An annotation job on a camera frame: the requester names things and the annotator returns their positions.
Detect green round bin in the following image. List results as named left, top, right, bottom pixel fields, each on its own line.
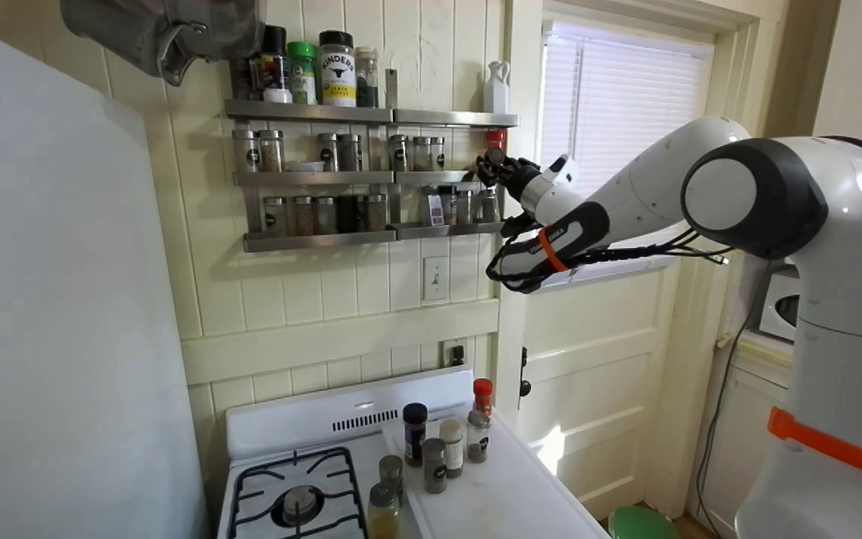
left=605, top=503, right=682, bottom=539

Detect round black stove burner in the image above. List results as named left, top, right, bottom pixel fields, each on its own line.
left=270, top=485, right=328, bottom=530

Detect yellow spice jar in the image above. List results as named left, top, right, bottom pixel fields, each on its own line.
left=366, top=479, right=406, bottom=539

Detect small dark jar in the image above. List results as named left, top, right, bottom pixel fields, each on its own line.
left=352, top=45, right=382, bottom=111

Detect white gas stove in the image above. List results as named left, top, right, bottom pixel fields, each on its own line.
left=213, top=367, right=611, bottom=539

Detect black stove grate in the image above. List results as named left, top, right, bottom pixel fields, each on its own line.
left=224, top=443, right=372, bottom=539

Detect dark glass spice jar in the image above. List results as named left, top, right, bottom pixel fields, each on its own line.
left=334, top=193, right=361, bottom=236

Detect dark spice jar black lid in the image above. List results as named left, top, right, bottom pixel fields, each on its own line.
left=402, top=400, right=430, bottom=471

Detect grey power cord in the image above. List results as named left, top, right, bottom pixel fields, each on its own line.
left=695, top=325, right=755, bottom=506

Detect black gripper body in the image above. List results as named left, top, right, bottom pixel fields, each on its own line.
left=499, top=157, right=544, bottom=203

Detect red lid spice jar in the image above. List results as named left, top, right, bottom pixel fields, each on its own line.
left=463, top=374, right=496, bottom=468

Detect glass spice jar steel lid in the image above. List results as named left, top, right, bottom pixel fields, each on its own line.
left=385, top=133, right=412, bottom=173
left=312, top=193, right=339, bottom=236
left=358, top=190, right=391, bottom=233
left=257, top=193, right=289, bottom=236
left=285, top=193, right=313, bottom=236
left=339, top=129, right=369, bottom=173
left=474, top=182, right=502, bottom=224
left=234, top=126, right=261, bottom=173
left=313, top=129, right=340, bottom=173
left=257, top=126, right=286, bottom=173

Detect white shaker bottle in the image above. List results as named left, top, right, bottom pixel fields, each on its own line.
left=481, top=58, right=514, bottom=117

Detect black door latch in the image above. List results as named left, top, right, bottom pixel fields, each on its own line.
left=514, top=344, right=536, bottom=401

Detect white wall switch plate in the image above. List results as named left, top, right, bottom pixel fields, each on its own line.
left=423, top=254, right=451, bottom=307

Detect white base cabinet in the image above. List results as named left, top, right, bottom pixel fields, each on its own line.
left=698, top=334, right=801, bottom=539

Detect white window blinds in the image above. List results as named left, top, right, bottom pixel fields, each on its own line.
left=536, top=22, right=717, bottom=295

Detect white label spice jar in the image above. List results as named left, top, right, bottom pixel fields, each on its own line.
left=436, top=418, right=468, bottom=479

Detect white refrigerator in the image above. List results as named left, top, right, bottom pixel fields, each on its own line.
left=0, top=13, right=210, bottom=539

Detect orange strap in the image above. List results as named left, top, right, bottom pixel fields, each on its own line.
left=765, top=404, right=862, bottom=491
left=532, top=224, right=572, bottom=275

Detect green lid bottle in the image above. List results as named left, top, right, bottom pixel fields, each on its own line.
left=285, top=39, right=321, bottom=108

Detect grey lying spice jar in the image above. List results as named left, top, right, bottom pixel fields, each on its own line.
left=376, top=453, right=406, bottom=503

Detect dark sauce bottle black cap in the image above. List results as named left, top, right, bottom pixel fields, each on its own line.
left=249, top=25, right=289, bottom=105

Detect grey cloth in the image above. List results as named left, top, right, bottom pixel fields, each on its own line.
left=56, top=0, right=266, bottom=88

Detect white microwave oven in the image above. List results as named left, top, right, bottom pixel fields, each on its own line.
left=755, top=268, right=801, bottom=349

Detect black cable bundle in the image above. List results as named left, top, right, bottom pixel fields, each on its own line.
left=486, top=212, right=732, bottom=296

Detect grey spice jar steel lid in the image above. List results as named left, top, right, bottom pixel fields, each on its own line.
left=418, top=434, right=448, bottom=498

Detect large jar black lid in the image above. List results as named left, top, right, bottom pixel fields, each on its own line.
left=313, top=27, right=361, bottom=111

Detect steel wall spice rack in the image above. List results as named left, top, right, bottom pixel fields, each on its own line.
left=221, top=97, right=518, bottom=254

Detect white panelled door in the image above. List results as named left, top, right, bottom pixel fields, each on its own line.
left=520, top=13, right=725, bottom=521

